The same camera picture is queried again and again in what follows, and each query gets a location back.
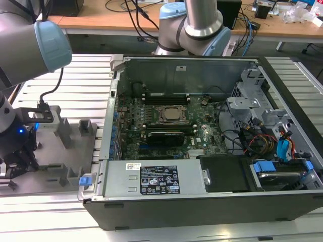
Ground grey parts rack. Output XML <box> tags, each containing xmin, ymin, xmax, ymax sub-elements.
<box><xmin>0</xmin><ymin>105</ymin><xmax>101</xmax><ymax>197</ymax></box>

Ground grey power supply unit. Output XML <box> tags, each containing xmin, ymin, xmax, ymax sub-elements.
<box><xmin>102</xmin><ymin>160</ymin><xmax>206</xmax><ymax>199</ymax></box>

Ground grey case corner latch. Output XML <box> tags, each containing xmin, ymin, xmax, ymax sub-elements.
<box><xmin>110</xmin><ymin>54</ymin><xmax>126</xmax><ymax>74</ymax></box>

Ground black round case speaker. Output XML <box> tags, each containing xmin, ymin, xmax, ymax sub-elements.
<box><xmin>132</xmin><ymin>82</ymin><xmax>145</xmax><ymax>96</ymax></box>

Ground black flat device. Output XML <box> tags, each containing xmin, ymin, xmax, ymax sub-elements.
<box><xmin>47</xmin><ymin>0</ymin><xmax>85</xmax><ymax>17</ymax></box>

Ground long wooden desk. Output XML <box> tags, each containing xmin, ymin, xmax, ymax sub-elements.
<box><xmin>47</xmin><ymin>0</ymin><xmax>323</xmax><ymax>55</ymax></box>

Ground black graphics card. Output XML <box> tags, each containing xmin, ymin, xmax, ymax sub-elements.
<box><xmin>147</xmin><ymin>130</ymin><xmax>185</xmax><ymax>147</ymax></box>

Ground silver CPU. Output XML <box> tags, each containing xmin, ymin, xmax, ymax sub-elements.
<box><xmin>163</xmin><ymin>107</ymin><xmax>183</xmax><ymax>120</ymax></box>

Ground CPU socket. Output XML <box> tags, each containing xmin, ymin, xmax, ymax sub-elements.
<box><xmin>154</xmin><ymin>104</ymin><xmax>190</xmax><ymax>125</ymax></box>

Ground black open PC case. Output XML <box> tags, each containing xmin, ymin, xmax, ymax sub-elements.
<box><xmin>77</xmin><ymin>54</ymin><xmax>323</xmax><ymax>231</ymax></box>

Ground silver chipset heatsink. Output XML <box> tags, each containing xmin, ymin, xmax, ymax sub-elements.
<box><xmin>188</xmin><ymin>150</ymin><xmax>206</xmax><ymax>159</ymax></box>

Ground green motherboard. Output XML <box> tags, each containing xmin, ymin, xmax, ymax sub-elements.
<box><xmin>117</xmin><ymin>94</ymin><xmax>228</xmax><ymax>161</ymax></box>

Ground silver metal drive cage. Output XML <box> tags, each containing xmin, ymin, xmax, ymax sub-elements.
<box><xmin>226</xmin><ymin>68</ymin><xmax>297</xmax><ymax>142</ymax></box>

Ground white power strip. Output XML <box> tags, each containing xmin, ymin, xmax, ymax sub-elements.
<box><xmin>223</xmin><ymin>40</ymin><xmax>237</xmax><ymax>56</ymax></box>

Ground blue disk carrier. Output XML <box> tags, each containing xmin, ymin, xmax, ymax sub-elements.
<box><xmin>249</xmin><ymin>161</ymin><xmax>313</xmax><ymax>192</ymax></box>

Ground black tower box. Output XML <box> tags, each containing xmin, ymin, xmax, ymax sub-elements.
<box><xmin>217</xmin><ymin>0</ymin><xmax>243</xmax><ymax>30</ymax></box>

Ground hard disk drive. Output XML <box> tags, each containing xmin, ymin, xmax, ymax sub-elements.
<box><xmin>257</xmin><ymin>171</ymin><xmax>307</xmax><ymax>191</ymax></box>

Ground small black box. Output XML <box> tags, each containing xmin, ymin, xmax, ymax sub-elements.
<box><xmin>254</xmin><ymin>4</ymin><xmax>272</xmax><ymax>19</ymax></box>

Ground clear plastic bags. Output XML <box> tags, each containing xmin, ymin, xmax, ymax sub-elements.
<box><xmin>281</xmin><ymin>1</ymin><xmax>316</xmax><ymax>25</ymax></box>

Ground red white box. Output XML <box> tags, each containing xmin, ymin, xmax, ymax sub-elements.
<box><xmin>310</xmin><ymin>0</ymin><xmax>323</xmax><ymax>27</ymax></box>

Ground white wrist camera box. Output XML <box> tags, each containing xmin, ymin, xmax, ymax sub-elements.
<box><xmin>27</xmin><ymin>105</ymin><xmax>63</xmax><ymax>132</ymax></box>

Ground black camera cable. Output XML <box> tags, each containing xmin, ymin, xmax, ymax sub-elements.
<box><xmin>37</xmin><ymin>67</ymin><xmax>65</xmax><ymax>106</ymax></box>

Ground metal socket cover frame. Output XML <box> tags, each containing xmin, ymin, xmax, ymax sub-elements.
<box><xmin>155</xmin><ymin>105</ymin><xmax>189</xmax><ymax>124</ymax></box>

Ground black desk cables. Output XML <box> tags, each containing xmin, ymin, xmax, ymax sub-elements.
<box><xmin>104</xmin><ymin>0</ymin><xmax>162</xmax><ymax>42</ymax></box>

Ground thin black wire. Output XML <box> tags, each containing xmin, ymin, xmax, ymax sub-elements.
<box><xmin>216</xmin><ymin>100</ymin><xmax>244</xmax><ymax>154</ymax></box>

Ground red yellow black wire bundle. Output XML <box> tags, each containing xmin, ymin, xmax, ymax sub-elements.
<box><xmin>239</xmin><ymin>120</ymin><xmax>278</xmax><ymax>157</ymax></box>

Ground blue flat cable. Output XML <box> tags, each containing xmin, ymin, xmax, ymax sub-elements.
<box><xmin>276</xmin><ymin>140</ymin><xmax>291</xmax><ymax>164</ymax></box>

